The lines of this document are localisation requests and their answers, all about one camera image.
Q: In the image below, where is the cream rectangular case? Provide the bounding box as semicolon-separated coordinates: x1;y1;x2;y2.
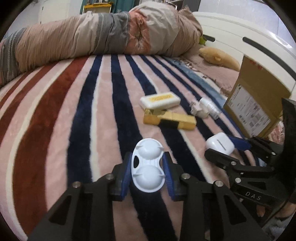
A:
139;92;181;110

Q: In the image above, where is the yellow wooden shelf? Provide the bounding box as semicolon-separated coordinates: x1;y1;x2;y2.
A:
82;2;112;13

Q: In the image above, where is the gold rectangular bar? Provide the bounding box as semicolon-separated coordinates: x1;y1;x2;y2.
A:
143;109;197;131

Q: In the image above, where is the cardboard box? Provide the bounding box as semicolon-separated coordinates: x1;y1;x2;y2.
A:
224;55;290;138

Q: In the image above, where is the tan plush toy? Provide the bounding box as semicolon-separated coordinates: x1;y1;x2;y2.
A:
198;47;240;71

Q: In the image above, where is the green plush toy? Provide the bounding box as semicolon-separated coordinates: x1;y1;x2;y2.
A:
199;36;207;45

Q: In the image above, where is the person's left hand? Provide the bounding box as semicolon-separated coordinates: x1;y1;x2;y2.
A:
256;205;265;218

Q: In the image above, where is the white bed headboard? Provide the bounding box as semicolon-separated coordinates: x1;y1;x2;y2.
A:
193;11;295;92

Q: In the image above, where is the white spray bottle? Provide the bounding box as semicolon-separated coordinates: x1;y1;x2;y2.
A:
199;97;221;120

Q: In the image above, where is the white contact lens case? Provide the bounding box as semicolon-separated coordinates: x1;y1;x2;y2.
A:
131;138;165;193

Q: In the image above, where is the white earbuds case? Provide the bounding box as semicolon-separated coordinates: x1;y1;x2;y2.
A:
206;133;235;155

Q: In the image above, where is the rolled striped duvet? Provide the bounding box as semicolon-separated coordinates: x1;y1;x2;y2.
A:
1;1;203;86

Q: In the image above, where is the teal curtain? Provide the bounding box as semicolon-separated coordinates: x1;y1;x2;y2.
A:
113;0;134;13

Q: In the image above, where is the striped fleece blanket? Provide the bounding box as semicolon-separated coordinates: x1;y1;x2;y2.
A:
1;55;243;240

